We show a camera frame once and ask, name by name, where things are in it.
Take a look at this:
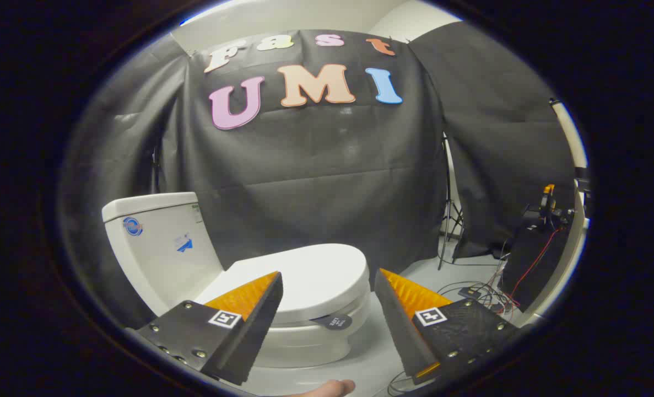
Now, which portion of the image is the white toilet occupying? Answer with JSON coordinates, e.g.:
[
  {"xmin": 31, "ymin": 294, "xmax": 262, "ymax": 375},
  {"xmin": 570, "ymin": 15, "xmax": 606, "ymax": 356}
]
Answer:
[{"xmin": 102, "ymin": 192, "xmax": 371, "ymax": 369}]

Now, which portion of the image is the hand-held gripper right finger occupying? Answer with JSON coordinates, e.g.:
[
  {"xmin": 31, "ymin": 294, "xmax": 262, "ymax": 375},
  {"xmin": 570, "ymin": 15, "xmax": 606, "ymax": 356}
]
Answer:
[{"xmin": 374, "ymin": 268, "xmax": 520, "ymax": 385}]

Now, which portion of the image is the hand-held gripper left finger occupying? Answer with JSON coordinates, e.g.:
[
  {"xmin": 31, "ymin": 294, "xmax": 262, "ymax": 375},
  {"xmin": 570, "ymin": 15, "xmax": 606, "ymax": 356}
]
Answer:
[{"xmin": 126, "ymin": 270, "xmax": 284, "ymax": 387}]

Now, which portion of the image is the black backdrop cloth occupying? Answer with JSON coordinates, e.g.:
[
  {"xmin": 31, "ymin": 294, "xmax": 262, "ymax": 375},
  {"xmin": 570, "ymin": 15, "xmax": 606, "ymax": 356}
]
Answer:
[{"xmin": 60, "ymin": 22, "xmax": 575, "ymax": 329}]

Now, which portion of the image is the black tripod light stand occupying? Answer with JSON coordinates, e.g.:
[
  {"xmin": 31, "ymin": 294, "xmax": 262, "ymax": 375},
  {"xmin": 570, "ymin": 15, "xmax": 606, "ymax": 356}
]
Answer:
[{"xmin": 437, "ymin": 132, "xmax": 465, "ymax": 271}]

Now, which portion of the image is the black covered stand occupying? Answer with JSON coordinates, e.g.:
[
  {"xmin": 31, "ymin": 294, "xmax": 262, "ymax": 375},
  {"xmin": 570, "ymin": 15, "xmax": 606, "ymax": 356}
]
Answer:
[{"xmin": 500, "ymin": 221, "xmax": 572, "ymax": 312}]

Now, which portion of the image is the bundle of black floor cables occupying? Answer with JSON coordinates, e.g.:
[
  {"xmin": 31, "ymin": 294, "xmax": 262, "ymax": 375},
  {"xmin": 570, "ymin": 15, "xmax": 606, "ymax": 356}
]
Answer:
[{"xmin": 437, "ymin": 280, "xmax": 521, "ymax": 316}]

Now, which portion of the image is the white pole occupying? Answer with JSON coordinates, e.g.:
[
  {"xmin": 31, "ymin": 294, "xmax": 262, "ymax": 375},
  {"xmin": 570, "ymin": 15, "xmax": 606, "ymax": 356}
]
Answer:
[{"xmin": 549, "ymin": 98, "xmax": 588, "ymax": 169}]

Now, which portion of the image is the white toilet lid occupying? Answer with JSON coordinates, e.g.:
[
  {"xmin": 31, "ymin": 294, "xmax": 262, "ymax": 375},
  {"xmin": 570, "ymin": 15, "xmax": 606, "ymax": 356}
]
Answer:
[{"xmin": 194, "ymin": 244, "xmax": 370, "ymax": 326}]

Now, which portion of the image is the red cable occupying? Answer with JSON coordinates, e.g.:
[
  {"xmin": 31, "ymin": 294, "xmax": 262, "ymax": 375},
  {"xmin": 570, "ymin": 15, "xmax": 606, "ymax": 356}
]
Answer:
[{"xmin": 511, "ymin": 229, "xmax": 561, "ymax": 298}]

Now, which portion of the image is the black and orange device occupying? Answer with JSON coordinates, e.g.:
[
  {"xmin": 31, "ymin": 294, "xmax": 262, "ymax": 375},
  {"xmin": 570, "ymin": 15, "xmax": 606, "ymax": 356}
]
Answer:
[{"xmin": 524, "ymin": 184, "xmax": 575, "ymax": 230}]

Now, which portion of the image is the white toilet tank cover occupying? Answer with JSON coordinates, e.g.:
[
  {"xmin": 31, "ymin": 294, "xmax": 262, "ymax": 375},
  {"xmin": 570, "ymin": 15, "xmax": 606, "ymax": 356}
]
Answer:
[{"xmin": 102, "ymin": 192, "xmax": 198, "ymax": 223}]

